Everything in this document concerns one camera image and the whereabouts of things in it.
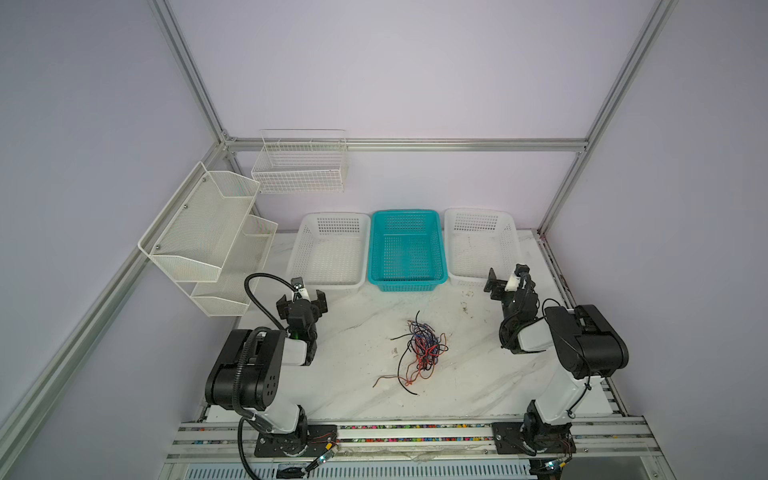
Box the red blue black cables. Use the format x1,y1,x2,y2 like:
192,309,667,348
372,310,450,397

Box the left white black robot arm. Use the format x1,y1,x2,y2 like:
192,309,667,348
204,272,328,479

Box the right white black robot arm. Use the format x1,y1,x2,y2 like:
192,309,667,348
484,264,629,479

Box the left white plastic basket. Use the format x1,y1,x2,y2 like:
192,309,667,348
286,212,371,294

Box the white plastic basket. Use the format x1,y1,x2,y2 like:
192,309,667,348
286,212,371,294
443,208,525,288

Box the lower white mesh shelf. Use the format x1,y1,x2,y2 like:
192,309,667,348
191,215,278,317

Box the white mesh shelf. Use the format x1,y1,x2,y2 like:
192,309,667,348
191,215,278,317
138,163,260,283

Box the right white plastic basket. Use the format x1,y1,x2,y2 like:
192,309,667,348
443,208,525,288

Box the teal plastic basket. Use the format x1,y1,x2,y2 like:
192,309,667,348
367,209,448,292

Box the upper white mesh shelf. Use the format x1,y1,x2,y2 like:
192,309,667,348
138,163,260,283

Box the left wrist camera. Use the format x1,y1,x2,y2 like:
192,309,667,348
291,277,310,301

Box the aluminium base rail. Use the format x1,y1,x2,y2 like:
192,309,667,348
159,416,675,479

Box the white wire wall basket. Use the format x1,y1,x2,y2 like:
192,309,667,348
251,129,348,194

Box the aluminium frame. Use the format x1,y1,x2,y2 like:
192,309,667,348
1,1,677,476

